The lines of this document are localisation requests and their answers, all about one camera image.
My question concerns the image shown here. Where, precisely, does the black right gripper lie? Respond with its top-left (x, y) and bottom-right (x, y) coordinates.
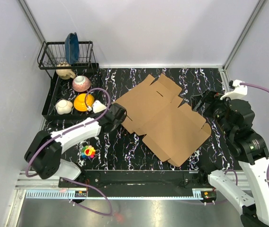
top-left (189, 87), bottom-right (234, 137)

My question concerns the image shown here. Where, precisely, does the brown cardboard box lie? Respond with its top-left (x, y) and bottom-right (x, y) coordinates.
top-left (116, 74), bottom-right (211, 167)

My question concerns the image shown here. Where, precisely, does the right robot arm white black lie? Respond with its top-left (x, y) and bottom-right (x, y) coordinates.
top-left (190, 89), bottom-right (269, 227)

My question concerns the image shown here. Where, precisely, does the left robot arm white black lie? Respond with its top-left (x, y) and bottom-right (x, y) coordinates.
top-left (24, 103), bottom-right (127, 187)

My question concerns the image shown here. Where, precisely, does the orange ribbed bowl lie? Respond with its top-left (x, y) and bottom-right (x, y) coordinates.
top-left (73, 93), bottom-right (95, 112)

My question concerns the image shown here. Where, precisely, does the black tray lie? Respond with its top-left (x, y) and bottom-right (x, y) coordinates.
top-left (42, 68), bottom-right (102, 121)

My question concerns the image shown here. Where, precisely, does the pink patterned bowl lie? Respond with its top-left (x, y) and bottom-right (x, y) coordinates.
top-left (72, 76), bottom-right (91, 92)

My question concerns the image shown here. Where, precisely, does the rainbow flower toy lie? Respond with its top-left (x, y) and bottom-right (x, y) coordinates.
top-left (81, 145), bottom-right (96, 159)

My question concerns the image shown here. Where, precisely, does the beige mug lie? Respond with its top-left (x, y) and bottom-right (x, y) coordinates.
top-left (55, 62), bottom-right (76, 80)

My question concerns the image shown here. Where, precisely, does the blue plate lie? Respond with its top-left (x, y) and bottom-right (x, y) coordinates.
top-left (64, 33), bottom-right (80, 65)

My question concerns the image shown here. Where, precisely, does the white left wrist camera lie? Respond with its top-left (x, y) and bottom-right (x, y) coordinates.
top-left (87, 100), bottom-right (107, 114)

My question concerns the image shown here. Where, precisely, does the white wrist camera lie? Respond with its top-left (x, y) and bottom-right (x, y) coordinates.
top-left (87, 100), bottom-right (107, 114)
top-left (220, 79), bottom-right (248, 100)

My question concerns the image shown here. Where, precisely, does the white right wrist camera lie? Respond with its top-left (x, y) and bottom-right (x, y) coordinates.
top-left (220, 79), bottom-right (248, 100)

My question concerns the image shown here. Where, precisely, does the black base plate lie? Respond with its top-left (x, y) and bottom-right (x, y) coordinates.
top-left (58, 169), bottom-right (220, 198)

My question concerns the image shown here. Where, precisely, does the black wire dish rack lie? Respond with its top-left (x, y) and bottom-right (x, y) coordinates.
top-left (37, 41), bottom-right (99, 70)

